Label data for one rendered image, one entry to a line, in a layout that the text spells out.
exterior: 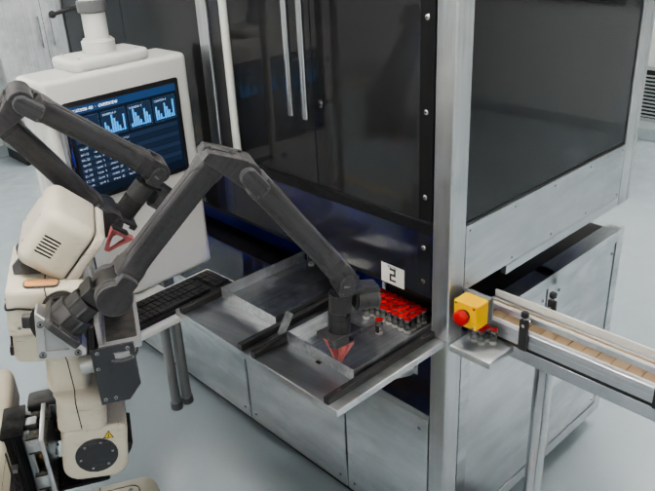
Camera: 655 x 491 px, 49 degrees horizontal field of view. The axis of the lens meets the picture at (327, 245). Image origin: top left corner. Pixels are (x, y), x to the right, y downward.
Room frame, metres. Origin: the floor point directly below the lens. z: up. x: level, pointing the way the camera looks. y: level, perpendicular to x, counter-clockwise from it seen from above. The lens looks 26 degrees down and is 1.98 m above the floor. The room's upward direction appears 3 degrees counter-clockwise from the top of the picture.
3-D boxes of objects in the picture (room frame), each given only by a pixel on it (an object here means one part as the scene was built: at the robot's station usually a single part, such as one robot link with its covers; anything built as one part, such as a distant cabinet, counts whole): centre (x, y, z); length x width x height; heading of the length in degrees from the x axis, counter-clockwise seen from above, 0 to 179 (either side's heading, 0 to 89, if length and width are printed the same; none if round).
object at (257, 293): (1.97, 0.12, 0.90); 0.34 x 0.26 x 0.04; 132
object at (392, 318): (1.75, -0.16, 0.90); 0.18 x 0.02 x 0.05; 42
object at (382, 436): (2.73, 0.02, 0.44); 2.06 x 1.00 x 0.88; 42
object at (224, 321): (1.79, 0.06, 0.87); 0.70 x 0.48 x 0.02; 42
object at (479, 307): (1.61, -0.37, 1.00); 0.08 x 0.07 x 0.07; 132
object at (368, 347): (1.70, -0.09, 0.90); 0.34 x 0.26 x 0.04; 132
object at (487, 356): (1.63, -0.41, 0.87); 0.14 x 0.13 x 0.02; 132
